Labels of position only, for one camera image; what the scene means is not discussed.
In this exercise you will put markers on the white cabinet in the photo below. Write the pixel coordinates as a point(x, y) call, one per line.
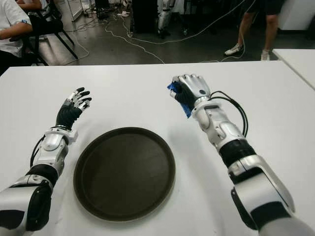
point(297, 14)

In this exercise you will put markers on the round dark brown tray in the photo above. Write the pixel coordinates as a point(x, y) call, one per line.
point(123, 177)

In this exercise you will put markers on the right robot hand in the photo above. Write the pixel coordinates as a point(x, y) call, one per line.
point(194, 86)

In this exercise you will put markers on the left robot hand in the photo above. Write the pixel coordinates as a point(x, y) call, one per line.
point(66, 114)

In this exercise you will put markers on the person in black clothing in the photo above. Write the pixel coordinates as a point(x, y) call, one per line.
point(246, 24)

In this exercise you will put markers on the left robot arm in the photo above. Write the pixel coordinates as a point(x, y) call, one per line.
point(49, 142)

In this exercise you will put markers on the white side table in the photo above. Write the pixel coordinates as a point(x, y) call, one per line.
point(300, 64)

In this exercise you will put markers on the black chair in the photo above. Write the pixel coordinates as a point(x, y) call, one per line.
point(49, 24)

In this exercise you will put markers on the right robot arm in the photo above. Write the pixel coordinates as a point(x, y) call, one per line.
point(261, 172)

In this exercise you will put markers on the person in white shirt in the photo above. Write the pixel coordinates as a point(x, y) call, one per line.
point(9, 14)

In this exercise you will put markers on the blue Oreo cookie package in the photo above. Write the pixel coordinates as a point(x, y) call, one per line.
point(188, 111)

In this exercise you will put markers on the black cabinet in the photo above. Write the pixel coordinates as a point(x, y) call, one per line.
point(145, 14)

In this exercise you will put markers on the white framed panel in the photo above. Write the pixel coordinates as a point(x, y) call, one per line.
point(76, 9)

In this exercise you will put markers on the white power strip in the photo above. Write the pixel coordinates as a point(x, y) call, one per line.
point(123, 14)

